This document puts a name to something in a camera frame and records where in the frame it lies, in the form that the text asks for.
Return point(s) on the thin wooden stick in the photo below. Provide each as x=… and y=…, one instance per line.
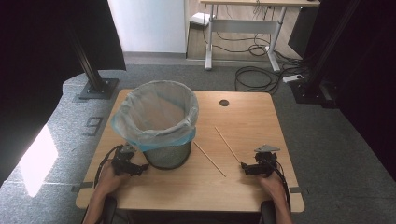
x=209, y=159
x=227, y=145

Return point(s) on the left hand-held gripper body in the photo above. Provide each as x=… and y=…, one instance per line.
x=122, y=161

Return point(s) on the white partition panel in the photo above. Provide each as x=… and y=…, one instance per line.
x=148, y=25

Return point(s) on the person's left hand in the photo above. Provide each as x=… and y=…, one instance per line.
x=108, y=181

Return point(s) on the grey tape strip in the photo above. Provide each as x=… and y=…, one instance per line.
x=82, y=186
x=295, y=189

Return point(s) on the black metal stand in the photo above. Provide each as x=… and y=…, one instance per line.
x=93, y=74
x=314, y=85

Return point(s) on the black flat panel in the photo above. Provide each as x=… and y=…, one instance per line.
x=300, y=31

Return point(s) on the white power strip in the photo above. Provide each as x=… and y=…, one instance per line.
x=292, y=78

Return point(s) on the white desk with metal frame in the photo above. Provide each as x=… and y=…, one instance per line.
x=246, y=26

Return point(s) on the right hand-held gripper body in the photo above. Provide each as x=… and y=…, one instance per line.
x=266, y=161

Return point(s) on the white box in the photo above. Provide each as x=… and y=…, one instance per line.
x=199, y=18

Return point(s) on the translucent blue plastic bin bag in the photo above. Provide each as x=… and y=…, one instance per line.
x=140, y=130

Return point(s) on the person's right hand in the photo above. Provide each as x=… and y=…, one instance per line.
x=271, y=186

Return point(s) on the black mesh trash bin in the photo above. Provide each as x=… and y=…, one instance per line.
x=169, y=156

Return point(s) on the grey tape floor marking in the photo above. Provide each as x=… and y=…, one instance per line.
x=93, y=126

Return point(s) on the black curtain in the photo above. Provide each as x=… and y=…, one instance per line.
x=31, y=62
x=373, y=77

